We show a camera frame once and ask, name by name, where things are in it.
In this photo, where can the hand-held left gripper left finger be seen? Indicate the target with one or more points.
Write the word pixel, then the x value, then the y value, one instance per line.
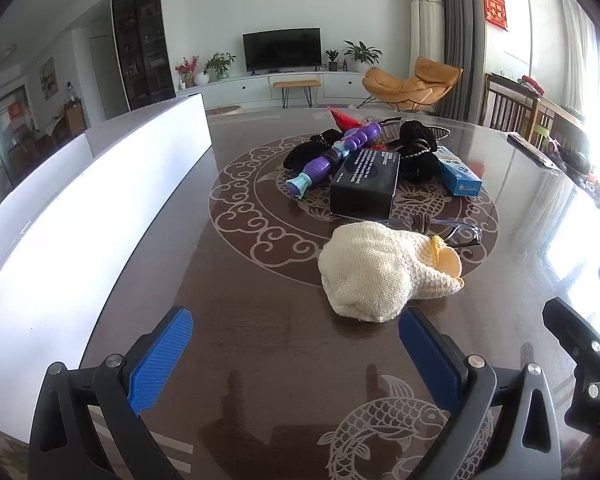
pixel 160 360

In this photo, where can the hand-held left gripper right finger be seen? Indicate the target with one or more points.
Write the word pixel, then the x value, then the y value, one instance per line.
pixel 430 355

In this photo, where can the cream knitted pouch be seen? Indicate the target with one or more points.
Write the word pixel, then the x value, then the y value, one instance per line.
pixel 370 270

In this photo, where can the blue white toothpaste box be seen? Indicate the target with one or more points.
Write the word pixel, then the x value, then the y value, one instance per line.
pixel 460 175

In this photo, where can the black cardboard box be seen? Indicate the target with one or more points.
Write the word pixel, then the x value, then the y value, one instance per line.
pixel 362 185

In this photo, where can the brown patterned desktop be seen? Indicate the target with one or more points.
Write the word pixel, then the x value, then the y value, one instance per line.
pixel 260 310

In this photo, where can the clear safety glasses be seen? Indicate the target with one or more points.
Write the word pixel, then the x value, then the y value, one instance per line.
pixel 474 235

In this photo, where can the black remote control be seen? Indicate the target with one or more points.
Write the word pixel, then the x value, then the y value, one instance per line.
pixel 535 152

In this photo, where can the white partition board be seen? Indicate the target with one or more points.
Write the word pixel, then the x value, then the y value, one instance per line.
pixel 80 220

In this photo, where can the wooden dining chair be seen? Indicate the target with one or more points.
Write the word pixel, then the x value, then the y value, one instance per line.
pixel 505 105

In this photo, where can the red cloth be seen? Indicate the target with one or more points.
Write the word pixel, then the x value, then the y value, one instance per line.
pixel 532 84

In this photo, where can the purple plastic toy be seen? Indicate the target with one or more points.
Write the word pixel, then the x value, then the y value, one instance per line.
pixel 325 162

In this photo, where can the white sheer curtain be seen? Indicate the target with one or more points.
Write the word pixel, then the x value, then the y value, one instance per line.
pixel 577 55

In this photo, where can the metal hair clip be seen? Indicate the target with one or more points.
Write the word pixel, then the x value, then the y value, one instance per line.
pixel 440 132

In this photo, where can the wooden sideboard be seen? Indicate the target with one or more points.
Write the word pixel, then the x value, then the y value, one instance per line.
pixel 72 120

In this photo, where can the orange lounge chair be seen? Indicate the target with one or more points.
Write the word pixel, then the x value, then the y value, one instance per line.
pixel 410 87

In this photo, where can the round white vase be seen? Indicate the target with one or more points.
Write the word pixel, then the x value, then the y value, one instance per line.
pixel 202 78

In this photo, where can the white television cabinet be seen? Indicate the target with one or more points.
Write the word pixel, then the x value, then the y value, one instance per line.
pixel 250 89

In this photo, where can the grey curtain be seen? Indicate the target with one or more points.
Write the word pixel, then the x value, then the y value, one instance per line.
pixel 460 25

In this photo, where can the red flower plant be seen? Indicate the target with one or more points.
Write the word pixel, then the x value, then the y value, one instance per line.
pixel 187 67

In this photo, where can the bushy green potted plant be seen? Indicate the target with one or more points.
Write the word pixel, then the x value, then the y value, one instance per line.
pixel 220 62

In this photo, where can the wooden bench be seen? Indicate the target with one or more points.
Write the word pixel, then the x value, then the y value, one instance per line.
pixel 292 83

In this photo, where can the large green potted plant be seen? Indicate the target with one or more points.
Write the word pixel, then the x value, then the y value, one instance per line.
pixel 362 55

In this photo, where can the small potted plant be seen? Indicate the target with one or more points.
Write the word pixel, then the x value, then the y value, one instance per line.
pixel 332 57

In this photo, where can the covered standing air conditioner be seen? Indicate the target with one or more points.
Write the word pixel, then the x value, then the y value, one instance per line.
pixel 426 20

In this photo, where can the dark display cabinet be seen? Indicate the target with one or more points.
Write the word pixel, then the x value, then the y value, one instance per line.
pixel 145 45

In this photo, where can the black television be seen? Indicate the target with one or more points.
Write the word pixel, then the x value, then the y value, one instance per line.
pixel 280 50

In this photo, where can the red wall hanging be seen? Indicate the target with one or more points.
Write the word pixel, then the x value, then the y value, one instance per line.
pixel 495 10

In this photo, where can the framed wall picture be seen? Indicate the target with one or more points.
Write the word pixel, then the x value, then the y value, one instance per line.
pixel 48 77

